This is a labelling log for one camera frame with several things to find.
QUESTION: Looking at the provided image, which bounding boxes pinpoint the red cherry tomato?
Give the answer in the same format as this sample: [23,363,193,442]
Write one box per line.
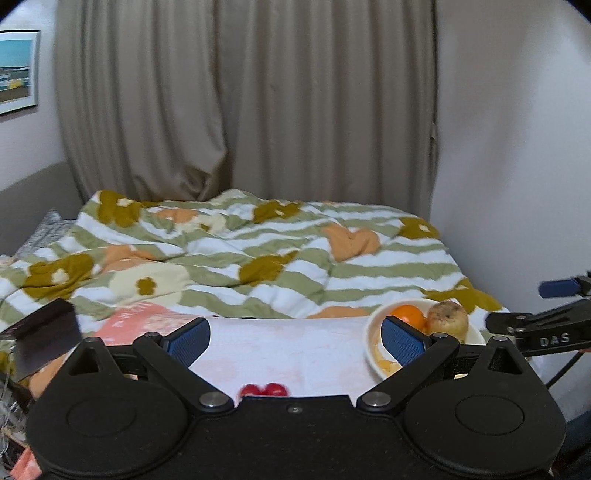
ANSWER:
[262,382,290,397]
[239,384,263,398]

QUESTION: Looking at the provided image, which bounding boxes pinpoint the cream fruit bowl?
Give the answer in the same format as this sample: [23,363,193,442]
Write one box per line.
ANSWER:
[363,298,487,380]

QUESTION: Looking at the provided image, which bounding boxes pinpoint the large orange mandarin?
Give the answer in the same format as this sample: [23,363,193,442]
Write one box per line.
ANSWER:
[389,304,426,332]

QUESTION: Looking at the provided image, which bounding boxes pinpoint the brownish old apple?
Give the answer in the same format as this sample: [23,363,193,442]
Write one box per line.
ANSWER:
[426,300,469,343]

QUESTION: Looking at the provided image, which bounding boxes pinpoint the pink floral table cloth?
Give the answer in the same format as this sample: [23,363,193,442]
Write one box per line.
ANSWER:
[8,301,491,480]

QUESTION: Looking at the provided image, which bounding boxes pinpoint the green striped floral duvet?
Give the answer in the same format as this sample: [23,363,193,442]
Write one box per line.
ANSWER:
[1,190,501,334]

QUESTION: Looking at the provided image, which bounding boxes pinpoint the grey patterned pillow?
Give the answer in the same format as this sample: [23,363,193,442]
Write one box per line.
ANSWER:
[14,209,75,259]

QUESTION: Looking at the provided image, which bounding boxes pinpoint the grey sofa headboard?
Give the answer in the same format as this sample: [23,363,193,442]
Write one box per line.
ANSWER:
[0,162,84,254]

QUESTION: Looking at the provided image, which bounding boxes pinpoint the beige curtain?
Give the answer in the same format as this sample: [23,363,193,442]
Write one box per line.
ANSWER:
[55,1,437,217]

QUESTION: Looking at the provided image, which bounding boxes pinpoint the framed landscape picture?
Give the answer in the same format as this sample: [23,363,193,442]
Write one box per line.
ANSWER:
[0,30,41,115]

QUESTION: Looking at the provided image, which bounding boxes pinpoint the black cable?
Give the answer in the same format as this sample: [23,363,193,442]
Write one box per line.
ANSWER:
[544,351,587,388]

